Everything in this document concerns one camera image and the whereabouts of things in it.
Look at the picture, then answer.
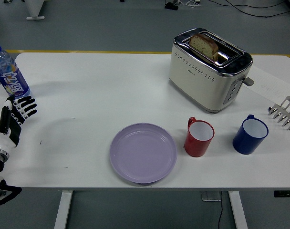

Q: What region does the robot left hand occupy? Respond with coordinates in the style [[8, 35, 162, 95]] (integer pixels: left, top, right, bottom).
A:
[[0, 95, 38, 153]]

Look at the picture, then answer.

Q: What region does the lavender plate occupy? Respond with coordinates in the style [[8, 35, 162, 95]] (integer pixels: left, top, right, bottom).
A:
[[109, 123, 178, 184]]

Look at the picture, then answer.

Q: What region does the blue drink bottle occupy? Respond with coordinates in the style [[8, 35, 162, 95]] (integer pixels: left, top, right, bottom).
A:
[[0, 42, 31, 99]]

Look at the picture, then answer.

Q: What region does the white table leg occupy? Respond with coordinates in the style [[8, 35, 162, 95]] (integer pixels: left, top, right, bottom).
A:
[[53, 190, 73, 229], [228, 190, 249, 229]]

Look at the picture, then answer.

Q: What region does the white furniture foot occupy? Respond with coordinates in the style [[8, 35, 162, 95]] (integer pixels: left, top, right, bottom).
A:
[[24, 0, 46, 21]]

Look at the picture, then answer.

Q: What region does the red cup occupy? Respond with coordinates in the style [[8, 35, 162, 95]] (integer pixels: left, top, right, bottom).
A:
[[184, 116, 215, 157]]

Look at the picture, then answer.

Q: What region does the black floor adapter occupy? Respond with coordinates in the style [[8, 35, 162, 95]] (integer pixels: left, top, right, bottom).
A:
[[164, 2, 179, 11]]

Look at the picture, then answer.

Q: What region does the cream toaster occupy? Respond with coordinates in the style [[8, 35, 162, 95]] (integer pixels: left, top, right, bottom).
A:
[[168, 28, 255, 114]]

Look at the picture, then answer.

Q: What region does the bread slice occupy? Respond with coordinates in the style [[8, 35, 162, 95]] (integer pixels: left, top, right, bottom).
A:
[[188, 33, 219, 61]]

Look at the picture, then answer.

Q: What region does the grey power box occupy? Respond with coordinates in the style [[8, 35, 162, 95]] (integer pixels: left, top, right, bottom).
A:
[[200, 190, 222, 202]]

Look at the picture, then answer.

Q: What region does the blue cup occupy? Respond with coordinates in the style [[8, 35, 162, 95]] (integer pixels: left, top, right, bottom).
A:
[[232, 114, 269, 155]]

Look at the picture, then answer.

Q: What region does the white paper sheet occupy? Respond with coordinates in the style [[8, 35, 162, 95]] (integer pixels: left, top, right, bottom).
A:
[[241, 63, 290, 102]]

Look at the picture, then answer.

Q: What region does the metal toast rack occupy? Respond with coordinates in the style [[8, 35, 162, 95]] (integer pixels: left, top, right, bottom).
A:
[[268, 96, 290, 131]]

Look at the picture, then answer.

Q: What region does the black table control panel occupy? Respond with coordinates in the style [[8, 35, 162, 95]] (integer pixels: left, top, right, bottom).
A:
[[273, 190, 290, 198]]

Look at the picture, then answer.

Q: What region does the white floor cable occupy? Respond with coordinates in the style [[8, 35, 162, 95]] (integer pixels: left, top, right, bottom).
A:
[[177, 0, 201, 7]]

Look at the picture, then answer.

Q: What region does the black floor cable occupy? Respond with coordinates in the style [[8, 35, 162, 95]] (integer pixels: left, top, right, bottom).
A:
[[225, 0, 290, 18]]

